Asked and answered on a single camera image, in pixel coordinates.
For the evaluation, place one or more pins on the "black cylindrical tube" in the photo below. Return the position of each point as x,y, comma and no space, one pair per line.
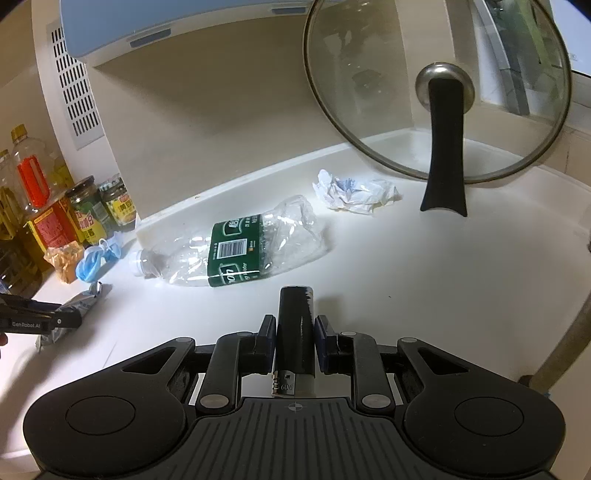
295,323

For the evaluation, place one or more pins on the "blue face mask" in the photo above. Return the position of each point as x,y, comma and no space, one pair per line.
97,261

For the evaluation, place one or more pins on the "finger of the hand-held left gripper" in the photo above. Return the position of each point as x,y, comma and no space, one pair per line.
67,320
32,306

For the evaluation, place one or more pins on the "white crumpled tissue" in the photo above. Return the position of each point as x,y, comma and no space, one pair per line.
355,194

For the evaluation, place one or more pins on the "crushed clear water bottle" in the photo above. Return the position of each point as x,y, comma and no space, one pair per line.
240,249

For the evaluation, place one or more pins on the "yellow-labelled glass jar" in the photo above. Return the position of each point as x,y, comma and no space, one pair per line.
119,203

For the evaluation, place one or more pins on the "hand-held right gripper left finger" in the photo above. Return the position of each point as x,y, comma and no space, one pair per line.
267,342

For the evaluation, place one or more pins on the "silver foil wrapper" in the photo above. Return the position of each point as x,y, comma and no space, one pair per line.
74,302

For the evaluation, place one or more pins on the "light blue wall appliance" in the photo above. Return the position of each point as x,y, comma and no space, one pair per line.
175,27

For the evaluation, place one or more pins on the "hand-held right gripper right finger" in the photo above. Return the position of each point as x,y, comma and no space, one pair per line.
323,344

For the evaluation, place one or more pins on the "beige paper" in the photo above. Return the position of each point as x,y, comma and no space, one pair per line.
67,261

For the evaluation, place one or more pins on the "white wall vent panel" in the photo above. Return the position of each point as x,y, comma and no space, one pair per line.
74,87

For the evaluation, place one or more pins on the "glass pot lid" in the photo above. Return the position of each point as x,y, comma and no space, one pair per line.
445,152

